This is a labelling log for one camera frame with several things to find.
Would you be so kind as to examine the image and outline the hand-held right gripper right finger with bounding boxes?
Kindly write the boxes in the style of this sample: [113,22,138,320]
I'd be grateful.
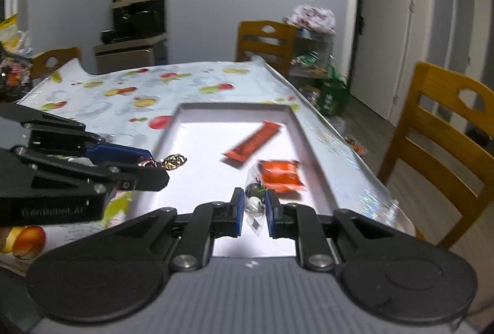
[266,189,390,273]

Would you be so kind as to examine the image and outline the orange snack bar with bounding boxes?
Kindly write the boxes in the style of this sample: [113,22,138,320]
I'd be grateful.
[221,120,284,169]

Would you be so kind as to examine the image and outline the grey low cabinet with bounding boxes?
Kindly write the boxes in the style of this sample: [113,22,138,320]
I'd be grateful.
[94,36,169,75]

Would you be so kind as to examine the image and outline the storage cart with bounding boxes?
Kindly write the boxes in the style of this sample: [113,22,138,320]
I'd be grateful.
[287,23,337,88]

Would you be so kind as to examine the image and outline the dark snack bag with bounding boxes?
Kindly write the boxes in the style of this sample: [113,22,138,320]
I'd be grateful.
[0,52,35,103]

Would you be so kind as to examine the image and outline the gold candy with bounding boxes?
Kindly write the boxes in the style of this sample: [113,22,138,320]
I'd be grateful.
[138,152,189,171]

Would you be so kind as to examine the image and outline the white plastic bag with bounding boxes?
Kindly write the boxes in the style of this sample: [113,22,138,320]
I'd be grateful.
[287,0,337,34]

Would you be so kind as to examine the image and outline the silver metal tray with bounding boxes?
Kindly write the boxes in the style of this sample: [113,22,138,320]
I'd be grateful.
[127,102,342,258]

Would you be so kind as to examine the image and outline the yellow snack bag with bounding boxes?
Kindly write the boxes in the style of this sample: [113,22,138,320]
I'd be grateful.
[0,14,21,54]

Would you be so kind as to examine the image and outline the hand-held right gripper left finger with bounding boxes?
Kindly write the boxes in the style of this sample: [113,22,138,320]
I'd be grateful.
[127,187,248,273]

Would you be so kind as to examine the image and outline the clear candy packet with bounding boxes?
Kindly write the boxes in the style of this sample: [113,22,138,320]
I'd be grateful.
[244,165,268,233]

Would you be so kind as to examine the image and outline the white interior door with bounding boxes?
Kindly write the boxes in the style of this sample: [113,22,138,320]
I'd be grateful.
[452,0,494,135]
[358,0,417,123]

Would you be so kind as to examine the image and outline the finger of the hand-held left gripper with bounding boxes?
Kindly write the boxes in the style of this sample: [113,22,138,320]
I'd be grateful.
[0,102,153,167]
[0,147,170,200]

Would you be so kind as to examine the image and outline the orange snack packet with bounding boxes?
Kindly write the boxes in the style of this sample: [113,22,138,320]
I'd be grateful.
[256,160,308,197]

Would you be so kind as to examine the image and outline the fruit print tablecloth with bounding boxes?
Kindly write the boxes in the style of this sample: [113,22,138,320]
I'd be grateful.
[0,58,418,281]

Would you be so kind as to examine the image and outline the orange wrapper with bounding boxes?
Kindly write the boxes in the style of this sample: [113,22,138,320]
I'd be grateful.
[345,136,368,156]

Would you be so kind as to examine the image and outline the black shelf unit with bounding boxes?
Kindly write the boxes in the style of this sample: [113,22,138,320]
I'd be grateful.
[101,0,167,45]

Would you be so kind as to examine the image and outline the wooden chair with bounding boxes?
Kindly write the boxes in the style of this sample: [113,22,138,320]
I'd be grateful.
[30,46,82,81]
[236,21,298,77]
[377,61,494,250]

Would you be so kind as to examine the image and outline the green bag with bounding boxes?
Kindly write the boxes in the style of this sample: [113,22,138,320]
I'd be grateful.
[309,64,350,117]

